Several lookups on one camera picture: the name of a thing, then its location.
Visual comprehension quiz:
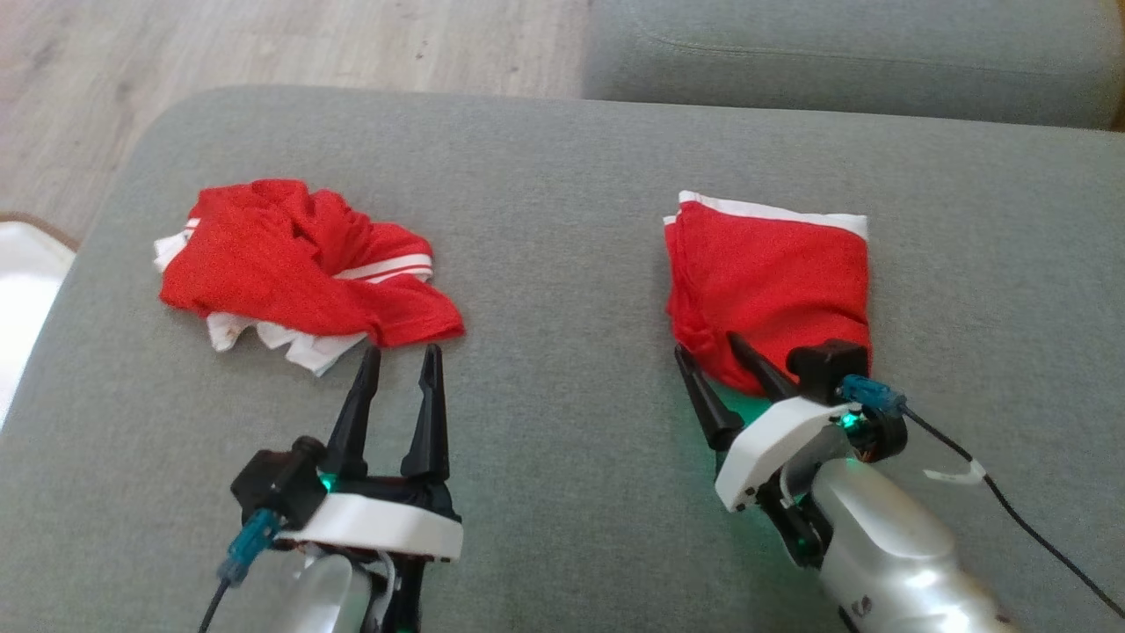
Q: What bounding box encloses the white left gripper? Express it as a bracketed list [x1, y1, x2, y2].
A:
[281, 345, 464, 561]

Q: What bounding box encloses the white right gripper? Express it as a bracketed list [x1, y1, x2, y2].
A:
[674, 332, 908, 568]

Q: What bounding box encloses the small red white-trimmed garment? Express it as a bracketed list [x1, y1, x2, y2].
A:
[664, 191, 871, 397]

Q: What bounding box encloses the large red white garment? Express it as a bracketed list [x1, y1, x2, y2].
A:
[154, 179, 465, 377]

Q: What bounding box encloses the large grey sofa seat cushion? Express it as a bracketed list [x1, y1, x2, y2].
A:
[583, 0, 1125, 131]

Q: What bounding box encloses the white rug brown edge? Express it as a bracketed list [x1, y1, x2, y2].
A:
[0, 211, 80, 427]

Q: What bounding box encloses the right cable with blue connector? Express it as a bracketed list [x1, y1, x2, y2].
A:
[839, 374, 1125, 618]

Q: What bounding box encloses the cable with blue connector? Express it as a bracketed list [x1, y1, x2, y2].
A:
[839, 374, 1125, 618]
[198, 508, 287, 633]

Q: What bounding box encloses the left cable with blue connector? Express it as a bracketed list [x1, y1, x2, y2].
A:
[198, 508, 287, 633]

